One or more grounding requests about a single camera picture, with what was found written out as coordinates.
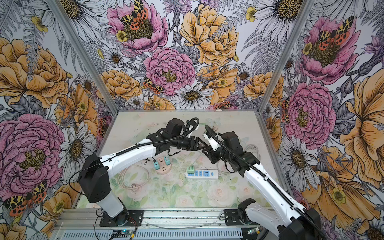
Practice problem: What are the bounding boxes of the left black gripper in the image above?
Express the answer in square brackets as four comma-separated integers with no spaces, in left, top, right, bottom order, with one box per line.
[171,135,208,152]

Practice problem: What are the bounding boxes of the green charger plug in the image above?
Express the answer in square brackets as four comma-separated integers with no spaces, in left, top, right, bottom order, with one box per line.
[187,166,195,175]

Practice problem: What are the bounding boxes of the white blue rectangular power strip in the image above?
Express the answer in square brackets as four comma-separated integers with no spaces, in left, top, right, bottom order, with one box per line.
[185,170,219,180]

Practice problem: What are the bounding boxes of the round pink power strip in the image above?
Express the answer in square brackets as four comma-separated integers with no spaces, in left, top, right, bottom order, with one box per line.
[154,156,172,175]

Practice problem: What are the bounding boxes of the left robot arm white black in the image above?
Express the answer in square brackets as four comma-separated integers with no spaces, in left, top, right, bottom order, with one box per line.
[77,118,208,226]

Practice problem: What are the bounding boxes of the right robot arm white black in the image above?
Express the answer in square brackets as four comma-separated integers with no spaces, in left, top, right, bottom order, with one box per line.
[204,126,327,240]

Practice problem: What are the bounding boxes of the small green circuit board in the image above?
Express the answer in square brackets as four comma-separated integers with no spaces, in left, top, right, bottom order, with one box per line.
[111,230,136,239]

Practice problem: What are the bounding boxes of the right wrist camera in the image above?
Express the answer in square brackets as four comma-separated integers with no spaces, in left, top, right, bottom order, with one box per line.
[203,132,221,152]

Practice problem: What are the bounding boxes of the white power strip cord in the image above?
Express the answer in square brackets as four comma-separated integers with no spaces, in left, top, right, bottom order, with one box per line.
[216,143,262,177]

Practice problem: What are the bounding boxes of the pink power strip cord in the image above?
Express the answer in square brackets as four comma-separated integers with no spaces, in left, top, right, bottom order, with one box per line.
[117,163,151,192]

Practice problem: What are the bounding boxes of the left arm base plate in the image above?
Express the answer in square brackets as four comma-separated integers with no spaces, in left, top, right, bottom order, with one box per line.
[100,210,145,227]

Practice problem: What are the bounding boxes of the aluminium front rail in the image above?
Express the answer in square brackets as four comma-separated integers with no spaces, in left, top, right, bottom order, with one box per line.
[53,206,310,230]

